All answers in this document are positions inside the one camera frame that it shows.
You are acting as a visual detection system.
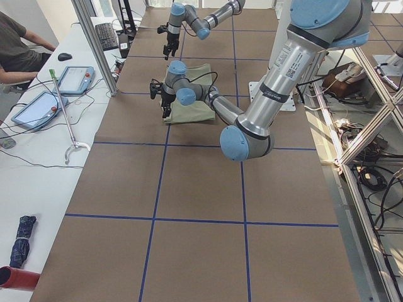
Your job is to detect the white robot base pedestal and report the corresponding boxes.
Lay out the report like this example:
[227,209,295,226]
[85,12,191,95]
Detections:
[248,81,296,111]

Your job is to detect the seated person in green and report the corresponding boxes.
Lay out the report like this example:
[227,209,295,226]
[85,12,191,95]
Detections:
[1,13,56,89]

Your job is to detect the long reach grabber stick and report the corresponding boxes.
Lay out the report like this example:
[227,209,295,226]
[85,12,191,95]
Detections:
[49,69,91,165]

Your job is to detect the black keyboard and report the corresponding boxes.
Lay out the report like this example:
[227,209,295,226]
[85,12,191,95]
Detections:
[94,23,119,51]

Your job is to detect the near teach pendant tablet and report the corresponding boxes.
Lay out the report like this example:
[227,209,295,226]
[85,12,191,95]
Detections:
[11,91,62,130]

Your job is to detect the aluminium side frame rail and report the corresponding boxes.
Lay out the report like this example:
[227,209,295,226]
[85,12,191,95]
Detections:
[302,47,403,302]

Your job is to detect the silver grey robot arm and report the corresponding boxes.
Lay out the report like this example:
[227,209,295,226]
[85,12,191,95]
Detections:
[157,0,245,60]
[150,1,372,161]

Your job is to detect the olive green long-sleeve shirt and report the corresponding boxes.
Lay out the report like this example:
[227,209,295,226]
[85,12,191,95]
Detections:
[163,64,215,124]

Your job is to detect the aluminium frame post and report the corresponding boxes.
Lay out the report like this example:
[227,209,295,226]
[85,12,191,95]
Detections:
[71,0,118,96]

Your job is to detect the far teach pendant tablet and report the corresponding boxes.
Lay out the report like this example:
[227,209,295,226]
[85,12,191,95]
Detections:
[57,66,94,96]

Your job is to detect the black computer mouse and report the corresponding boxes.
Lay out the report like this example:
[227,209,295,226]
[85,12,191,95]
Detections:
[57,53,72,62]

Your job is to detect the folded dark blue umbrella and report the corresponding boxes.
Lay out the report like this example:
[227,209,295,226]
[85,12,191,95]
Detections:
[9,216,37,269]

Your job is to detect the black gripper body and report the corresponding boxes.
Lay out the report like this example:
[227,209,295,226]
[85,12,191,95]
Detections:
[149,80,173,108]
[157,24,180,52]

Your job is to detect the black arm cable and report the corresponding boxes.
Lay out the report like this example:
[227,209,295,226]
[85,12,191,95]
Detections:
[185,71,219,92]

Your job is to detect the teach pendant tablet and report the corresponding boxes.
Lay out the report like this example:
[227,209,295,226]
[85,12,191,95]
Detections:
[11,91,62,130]
[57,66,94,96]

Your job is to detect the red cylinder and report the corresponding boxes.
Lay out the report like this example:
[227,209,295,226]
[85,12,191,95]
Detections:
[1,266,41,291]

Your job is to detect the grey water bottle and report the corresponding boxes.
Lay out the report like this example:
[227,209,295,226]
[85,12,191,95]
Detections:
[0,135,16,150]

